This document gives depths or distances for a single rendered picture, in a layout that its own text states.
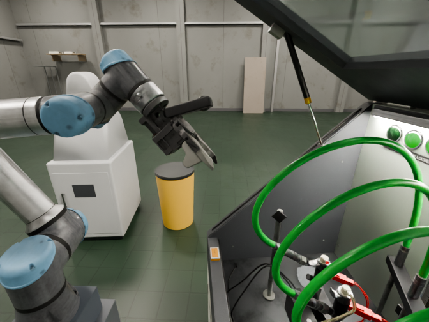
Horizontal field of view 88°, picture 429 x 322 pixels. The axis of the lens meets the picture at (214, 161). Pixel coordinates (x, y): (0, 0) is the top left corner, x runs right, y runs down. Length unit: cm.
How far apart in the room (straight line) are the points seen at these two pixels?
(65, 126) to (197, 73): 900
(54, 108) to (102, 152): 166
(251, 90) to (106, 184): 760
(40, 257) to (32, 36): 1140
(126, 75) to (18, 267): 52
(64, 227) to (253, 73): 870
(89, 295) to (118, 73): 67
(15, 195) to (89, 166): 135
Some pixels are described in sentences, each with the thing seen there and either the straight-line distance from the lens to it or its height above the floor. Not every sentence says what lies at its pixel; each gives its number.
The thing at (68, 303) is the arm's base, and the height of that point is 95.
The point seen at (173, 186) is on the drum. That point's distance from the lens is 215.
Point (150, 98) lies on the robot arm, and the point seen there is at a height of 149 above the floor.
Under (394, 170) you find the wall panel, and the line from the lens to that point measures 83.
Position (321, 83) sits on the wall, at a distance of 1011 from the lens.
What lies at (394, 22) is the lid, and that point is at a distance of 54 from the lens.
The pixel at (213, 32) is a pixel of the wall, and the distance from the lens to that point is 945.
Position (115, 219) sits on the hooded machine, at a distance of 233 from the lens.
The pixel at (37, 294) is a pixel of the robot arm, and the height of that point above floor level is 103.
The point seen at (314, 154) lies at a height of 140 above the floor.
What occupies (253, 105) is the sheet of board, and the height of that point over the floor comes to 31.
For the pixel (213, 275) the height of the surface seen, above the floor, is 95.
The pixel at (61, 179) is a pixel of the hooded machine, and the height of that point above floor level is 69.
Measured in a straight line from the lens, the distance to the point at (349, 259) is 37.
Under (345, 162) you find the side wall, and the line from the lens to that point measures 91.
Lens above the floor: 155
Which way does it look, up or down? 22 degrees down
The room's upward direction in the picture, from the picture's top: straight up
